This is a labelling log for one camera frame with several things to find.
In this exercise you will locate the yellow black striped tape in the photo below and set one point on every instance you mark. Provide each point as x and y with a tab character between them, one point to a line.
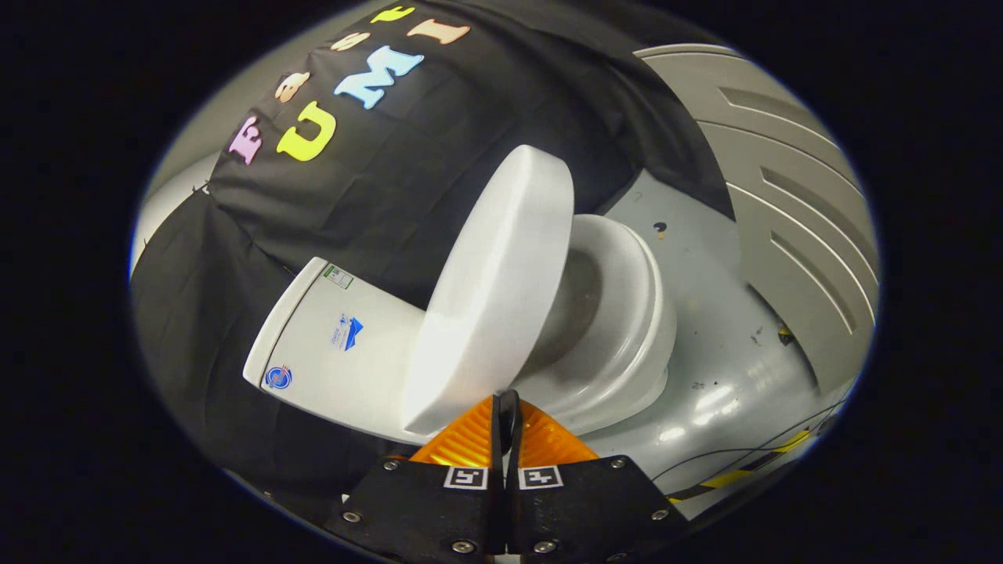
729	476

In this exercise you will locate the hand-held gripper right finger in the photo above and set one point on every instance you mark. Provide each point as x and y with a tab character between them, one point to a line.
580	509

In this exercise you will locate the white toilet with tank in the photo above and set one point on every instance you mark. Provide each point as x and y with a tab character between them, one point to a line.
329	368

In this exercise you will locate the white toilet lid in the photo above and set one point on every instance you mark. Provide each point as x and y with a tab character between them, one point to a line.
494	298

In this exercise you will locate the grey drawer cabinet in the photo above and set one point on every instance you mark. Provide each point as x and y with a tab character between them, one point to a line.
783	219

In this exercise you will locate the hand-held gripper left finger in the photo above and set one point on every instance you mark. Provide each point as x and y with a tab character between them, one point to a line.
423	509

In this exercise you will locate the white toilet seat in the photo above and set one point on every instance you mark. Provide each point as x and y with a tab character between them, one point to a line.
635	313

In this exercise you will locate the black backdrop cloth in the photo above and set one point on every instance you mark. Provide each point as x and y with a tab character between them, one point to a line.
376	180

